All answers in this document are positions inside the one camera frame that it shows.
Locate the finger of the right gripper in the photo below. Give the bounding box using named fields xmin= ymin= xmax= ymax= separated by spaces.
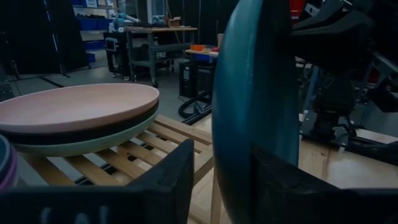
xmin=279 ymin=28 xmax=374 ymax=71
xmin=292 ymin=7 xmax=374 ymax=32

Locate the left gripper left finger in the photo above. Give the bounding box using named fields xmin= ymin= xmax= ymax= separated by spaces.
xmin=127 ymin=139 xmax=195 ymax=224

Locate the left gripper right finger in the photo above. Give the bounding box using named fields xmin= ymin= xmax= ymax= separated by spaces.
xmin=250 ymin=145 xmax=340 ymax=224

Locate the mint green plate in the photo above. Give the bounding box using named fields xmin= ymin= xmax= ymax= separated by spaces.
xmin=11 ymin=105 xmax=160 ymax=158

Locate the black plate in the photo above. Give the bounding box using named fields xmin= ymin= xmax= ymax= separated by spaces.
xmin=0 ymin=100 xmax=160 ymax=146

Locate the dark blue-teal plate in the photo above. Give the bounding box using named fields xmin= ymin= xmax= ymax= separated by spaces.
xmin=212 ymin=0 xmax=301 ymax=224

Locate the pink plate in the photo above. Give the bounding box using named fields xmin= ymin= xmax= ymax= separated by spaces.
xmin=0 ymin=82 xmax=160 ymax=135

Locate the purple plate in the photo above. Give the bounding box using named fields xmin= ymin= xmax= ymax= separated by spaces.
xmin=0 ymin=152 xmax=19 ymax=191

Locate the wooden slatted shelf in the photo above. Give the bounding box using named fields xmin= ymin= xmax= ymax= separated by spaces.
xmin=18 ymin=113 xmax=224 ymax=224

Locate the blue storage bin shelf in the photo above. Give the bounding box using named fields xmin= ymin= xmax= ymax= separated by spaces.
xmin=71 ymin=0 xmax=113 ymax=65

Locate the black equipment case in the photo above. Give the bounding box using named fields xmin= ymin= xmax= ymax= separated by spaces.
xmin=178 ymin=60 xmax=216 ymax=100

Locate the black rolling cart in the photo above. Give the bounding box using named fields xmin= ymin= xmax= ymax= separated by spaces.
xmin=104 ymin=30 xmax=134 ymax=82

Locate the small cardboard box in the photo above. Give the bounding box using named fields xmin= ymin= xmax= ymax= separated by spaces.
xmin=167 ymin=16 xmax=182 ymax=28

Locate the wood-topped metal workbench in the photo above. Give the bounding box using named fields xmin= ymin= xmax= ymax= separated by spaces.
xmin=123 ymin=26 xmax=199 ymax=89

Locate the black partition curtain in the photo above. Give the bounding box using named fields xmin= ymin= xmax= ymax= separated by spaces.
xmin=0 ymin=0 xmax=90 ymax=76

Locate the black aluminium rig frame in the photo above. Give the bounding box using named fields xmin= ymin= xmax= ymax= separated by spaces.
xmin=182 ymin=105 xmax=215 ymax=126

